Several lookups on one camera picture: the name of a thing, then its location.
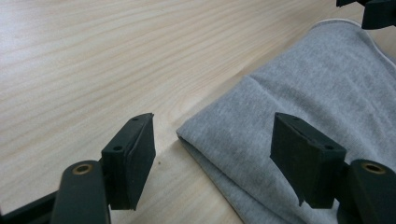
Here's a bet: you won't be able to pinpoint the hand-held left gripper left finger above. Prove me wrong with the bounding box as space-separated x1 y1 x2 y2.
101 112 157 211

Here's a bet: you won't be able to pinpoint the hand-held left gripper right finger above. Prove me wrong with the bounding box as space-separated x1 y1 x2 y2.
269 112 347 210

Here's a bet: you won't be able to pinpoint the grey shorts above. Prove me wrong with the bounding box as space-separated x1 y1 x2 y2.
176 18 396 224

